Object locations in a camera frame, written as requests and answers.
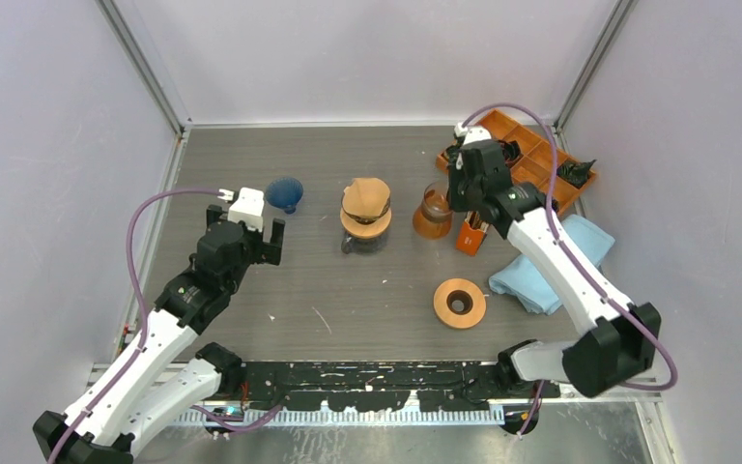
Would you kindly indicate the dark folded item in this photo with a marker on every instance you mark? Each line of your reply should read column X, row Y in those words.
column 511, row 151
column 576, row 173

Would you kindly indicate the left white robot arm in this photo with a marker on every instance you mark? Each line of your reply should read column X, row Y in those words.
column 115, row 419

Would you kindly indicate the white slotted cable duct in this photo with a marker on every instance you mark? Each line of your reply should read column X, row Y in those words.
column 408, row 416

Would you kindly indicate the light blue cloth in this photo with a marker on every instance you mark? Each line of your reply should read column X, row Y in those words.
column 522, row 280

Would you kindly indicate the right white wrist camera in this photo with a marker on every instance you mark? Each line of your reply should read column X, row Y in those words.
column 464, row 136

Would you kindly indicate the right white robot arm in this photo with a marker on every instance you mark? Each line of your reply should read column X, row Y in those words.
column 618, row 339

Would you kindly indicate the grey glass coffee server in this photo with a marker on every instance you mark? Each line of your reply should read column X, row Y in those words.
column 364, row 246

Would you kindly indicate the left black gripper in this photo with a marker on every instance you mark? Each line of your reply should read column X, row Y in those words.
column 266, row 252

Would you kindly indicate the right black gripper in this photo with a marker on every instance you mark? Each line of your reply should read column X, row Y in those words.
column 455, row 171

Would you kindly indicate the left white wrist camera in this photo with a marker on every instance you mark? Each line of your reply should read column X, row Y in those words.
column 246, row 205

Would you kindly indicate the orange coffee filter box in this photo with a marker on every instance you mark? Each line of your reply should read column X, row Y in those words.
column 472, row 234

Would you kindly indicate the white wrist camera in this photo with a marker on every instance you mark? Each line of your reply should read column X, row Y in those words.
column 246, row 205
column 464, row 136

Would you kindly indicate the brown paper coffee filter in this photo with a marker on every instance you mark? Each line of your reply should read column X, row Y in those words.
column 365, row 196

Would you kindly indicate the orange compartment tray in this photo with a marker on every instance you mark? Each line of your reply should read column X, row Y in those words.
column 537, row 166

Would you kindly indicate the dark folded item back middle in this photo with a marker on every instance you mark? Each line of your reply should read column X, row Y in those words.
column 511, row 151

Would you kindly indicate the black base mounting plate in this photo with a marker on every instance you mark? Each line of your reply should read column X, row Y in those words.
column 448, row 386

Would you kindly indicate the amber glass carafe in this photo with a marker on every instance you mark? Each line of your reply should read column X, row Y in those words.
column 432, row 219

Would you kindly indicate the blue glass dripper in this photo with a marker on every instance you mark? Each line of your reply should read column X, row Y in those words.
column 284, row 194

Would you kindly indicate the dark folded item right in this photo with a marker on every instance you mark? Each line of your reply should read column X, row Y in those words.
column 576, row 173

